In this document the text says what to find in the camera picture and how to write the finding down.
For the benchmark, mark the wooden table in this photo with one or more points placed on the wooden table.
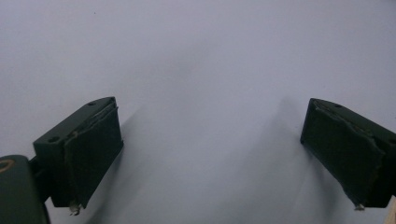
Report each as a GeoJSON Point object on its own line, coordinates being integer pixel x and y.
{"type": "Point", "coordinates": [391, 214]}

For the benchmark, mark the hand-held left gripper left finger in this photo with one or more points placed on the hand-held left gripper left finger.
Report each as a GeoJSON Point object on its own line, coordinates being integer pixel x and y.
{"type": "Point", "coordinates": [84, 155]}

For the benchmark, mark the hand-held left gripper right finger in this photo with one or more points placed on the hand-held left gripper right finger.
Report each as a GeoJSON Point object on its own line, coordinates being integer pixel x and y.
{"type": "Point", "coordinates": [345, 149]}

